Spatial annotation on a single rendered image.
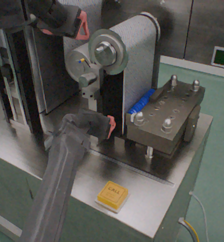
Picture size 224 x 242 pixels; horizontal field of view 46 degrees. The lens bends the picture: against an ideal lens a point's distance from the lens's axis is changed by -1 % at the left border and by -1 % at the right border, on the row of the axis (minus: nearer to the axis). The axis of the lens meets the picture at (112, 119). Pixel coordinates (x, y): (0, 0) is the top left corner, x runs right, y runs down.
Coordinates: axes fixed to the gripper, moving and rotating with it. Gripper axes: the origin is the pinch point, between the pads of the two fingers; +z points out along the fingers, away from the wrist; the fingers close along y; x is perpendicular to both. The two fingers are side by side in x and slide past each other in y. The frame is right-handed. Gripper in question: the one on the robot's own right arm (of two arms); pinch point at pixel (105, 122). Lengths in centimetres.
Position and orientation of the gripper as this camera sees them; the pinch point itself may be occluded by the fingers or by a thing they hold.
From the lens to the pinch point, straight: 84.4
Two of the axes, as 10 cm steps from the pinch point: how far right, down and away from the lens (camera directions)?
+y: 8.6, 3.0, -4.2
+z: 4.4, -0.2, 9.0
